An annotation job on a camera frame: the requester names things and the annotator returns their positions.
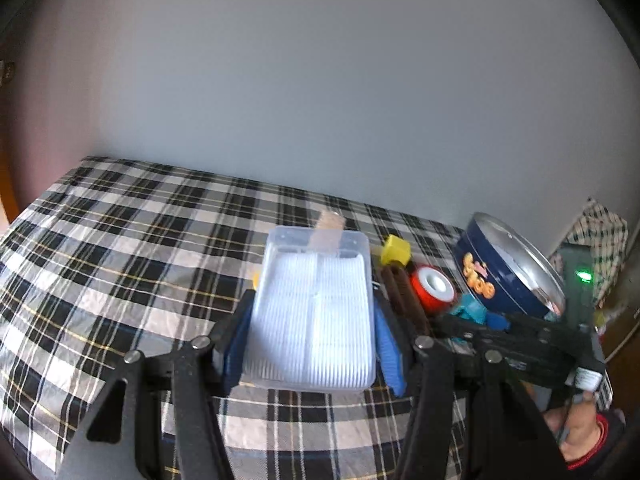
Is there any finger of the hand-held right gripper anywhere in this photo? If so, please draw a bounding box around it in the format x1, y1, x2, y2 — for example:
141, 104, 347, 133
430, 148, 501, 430
434, 311, 512, 347

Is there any teal toy block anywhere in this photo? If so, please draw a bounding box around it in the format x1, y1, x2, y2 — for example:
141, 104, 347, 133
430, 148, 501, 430
448, 294, 488, 326

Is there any beige wooden block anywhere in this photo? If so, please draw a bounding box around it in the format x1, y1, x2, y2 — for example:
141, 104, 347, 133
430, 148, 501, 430
309, 211, 347, 256

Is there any person's right forearm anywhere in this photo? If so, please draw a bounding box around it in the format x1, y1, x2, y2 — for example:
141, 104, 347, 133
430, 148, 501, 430
567, 409, 627, 471

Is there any blue round tin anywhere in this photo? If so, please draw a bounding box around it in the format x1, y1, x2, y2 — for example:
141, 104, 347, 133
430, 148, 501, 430
454, 211, 567, 322

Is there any clear plastic bag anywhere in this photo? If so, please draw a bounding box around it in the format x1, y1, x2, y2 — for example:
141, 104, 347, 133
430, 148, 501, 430
594, 297, 632, 333

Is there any red tape roll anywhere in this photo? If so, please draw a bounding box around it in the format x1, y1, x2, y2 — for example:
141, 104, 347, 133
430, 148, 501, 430
411, 266, 457, 315

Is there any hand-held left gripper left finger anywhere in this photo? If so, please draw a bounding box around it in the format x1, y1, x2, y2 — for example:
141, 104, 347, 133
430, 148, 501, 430
57, 295, 256, 480

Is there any brown toy ladder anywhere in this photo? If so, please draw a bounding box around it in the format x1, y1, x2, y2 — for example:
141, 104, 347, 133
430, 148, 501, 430
380, 265, 432, 341

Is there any brown wooden door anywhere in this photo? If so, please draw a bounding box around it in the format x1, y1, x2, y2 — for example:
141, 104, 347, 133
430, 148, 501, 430
0, 60, 22, 228

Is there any hanging plaid cloth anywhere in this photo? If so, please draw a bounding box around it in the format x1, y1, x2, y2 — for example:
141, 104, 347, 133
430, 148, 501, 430
549, 197, 630, 306

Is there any clear plastic box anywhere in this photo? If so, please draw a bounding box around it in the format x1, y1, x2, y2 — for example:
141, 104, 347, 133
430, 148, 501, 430
241, 226, 377, 392

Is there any person's right hand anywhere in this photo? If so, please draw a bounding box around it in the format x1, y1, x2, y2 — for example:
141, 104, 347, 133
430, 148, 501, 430
542, 394, 608, 463

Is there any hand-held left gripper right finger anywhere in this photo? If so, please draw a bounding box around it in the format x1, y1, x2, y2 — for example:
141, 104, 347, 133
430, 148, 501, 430
372, 300, 568, 480

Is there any yellow cube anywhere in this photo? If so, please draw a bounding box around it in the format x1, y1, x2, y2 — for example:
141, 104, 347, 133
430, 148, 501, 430
380, 235, 412, 267

